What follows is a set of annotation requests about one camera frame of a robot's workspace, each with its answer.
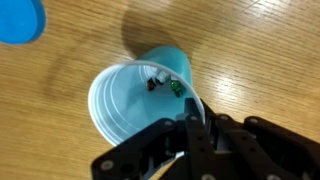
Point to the brown marker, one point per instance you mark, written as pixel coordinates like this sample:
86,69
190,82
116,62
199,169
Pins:
150,85

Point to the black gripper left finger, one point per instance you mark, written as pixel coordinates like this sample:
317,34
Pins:
156,143

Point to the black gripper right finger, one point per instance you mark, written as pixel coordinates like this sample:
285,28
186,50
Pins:
266,150

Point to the blue plastic cup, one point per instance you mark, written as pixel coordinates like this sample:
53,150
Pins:
133,103

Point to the green marker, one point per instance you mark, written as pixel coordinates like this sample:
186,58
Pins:
176,87

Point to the blue jar lid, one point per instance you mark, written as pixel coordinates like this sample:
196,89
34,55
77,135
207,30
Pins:
16,20

